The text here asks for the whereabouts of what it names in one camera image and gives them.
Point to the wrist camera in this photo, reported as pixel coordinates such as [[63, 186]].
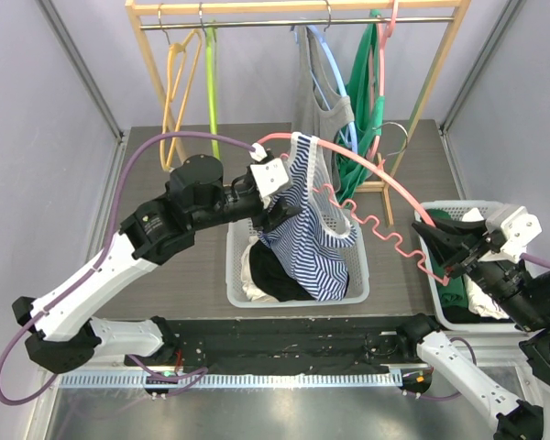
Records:
[[271, 178], [511, 229]]

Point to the black tank top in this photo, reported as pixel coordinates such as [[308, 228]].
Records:
[[269, 275]]

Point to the white basket centre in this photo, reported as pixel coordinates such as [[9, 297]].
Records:
[[237, 240]]

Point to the grey tank top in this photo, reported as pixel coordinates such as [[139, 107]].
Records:
[[310, 114]]

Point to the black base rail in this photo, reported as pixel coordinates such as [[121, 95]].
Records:
[[294, 346]]

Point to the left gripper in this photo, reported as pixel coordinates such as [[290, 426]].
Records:
[[267, 221]]

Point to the white basket right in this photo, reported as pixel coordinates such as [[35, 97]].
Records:
[[457, 318]]

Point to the white slotted cable duct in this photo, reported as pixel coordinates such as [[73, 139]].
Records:
[[94, 379]]

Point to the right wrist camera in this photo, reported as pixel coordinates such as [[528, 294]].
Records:
[[511, 229]]

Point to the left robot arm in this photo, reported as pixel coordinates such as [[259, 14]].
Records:
[[63, 332]]

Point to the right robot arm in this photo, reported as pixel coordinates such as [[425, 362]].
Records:
[[522, 290]]

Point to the blue striped tank top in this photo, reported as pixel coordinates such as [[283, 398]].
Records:
[[308, 244]]

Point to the green cloth in basket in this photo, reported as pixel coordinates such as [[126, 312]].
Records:
[[453, 294]]

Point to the pink hanger with green top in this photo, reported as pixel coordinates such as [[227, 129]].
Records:
[[382, 69]]

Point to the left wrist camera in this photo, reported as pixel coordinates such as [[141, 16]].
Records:
[[271, 178]]

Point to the yellow plastic hanger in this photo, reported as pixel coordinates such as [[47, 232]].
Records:
[[175, 69]]

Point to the lime green hanger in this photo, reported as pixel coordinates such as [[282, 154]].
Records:
[[210, 70]]

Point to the light blue hanger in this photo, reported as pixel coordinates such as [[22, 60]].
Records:
[[349, 136]]

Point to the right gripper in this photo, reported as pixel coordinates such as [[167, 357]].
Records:
[[472, 253]]

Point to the green tank top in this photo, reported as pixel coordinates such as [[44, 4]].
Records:
[[367, 109]]

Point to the white basket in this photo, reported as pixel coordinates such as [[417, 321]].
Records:
[[237, 240], [457, 318]]

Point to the wooden clothes rack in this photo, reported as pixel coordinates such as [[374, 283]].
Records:
[[136, 11]]

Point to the white tank top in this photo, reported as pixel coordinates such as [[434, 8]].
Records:
[[250, 289]]

